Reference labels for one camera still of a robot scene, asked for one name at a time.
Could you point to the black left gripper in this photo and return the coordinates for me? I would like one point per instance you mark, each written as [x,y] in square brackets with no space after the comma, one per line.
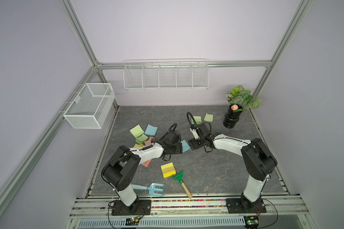
[179,150]

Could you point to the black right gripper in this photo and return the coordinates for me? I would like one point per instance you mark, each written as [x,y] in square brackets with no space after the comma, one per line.
[192,144]

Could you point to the torn green memo page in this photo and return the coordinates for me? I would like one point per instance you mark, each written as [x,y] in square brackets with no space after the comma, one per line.
[209,117]

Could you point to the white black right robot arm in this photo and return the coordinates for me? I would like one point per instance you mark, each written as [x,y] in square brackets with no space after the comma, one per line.
[258,159]

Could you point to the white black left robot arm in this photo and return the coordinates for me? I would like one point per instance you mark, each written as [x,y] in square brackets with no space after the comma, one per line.
[120,170]

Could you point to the light blue memo pad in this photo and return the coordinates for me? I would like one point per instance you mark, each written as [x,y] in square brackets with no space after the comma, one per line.
[151,130]

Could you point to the pink memo pad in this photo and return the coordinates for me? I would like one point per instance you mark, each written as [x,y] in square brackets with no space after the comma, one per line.
[146,164]

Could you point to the yellow fanned memo pad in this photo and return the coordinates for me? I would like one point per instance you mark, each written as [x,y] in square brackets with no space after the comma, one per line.
[138,145]

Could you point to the light green memo pad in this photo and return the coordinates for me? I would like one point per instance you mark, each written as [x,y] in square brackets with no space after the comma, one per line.
[137,131]

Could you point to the black glossy vase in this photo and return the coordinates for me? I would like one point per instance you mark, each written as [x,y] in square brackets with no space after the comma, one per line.
[232,116]

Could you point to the light blue garden fork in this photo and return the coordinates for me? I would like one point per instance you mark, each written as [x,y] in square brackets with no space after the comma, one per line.
[154,189]

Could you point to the green artificial plant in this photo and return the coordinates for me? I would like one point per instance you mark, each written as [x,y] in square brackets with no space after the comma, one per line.
[240,98]

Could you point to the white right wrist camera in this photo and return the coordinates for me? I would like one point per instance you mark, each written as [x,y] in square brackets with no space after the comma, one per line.
[194,132]

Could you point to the green garden rake wooden handle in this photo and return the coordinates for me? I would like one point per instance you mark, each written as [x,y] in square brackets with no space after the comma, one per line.
[179,178]

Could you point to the white wire shelf basket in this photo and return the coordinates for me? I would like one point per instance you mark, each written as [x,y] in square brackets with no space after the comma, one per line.
[166,74]

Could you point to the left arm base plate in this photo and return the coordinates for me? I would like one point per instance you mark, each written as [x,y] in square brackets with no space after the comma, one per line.
[138,207]

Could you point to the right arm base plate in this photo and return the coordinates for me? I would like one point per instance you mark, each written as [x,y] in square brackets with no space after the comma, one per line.
[244,206]

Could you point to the white wire side basket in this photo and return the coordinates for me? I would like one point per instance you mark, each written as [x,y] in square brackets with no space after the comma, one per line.
[90,107]

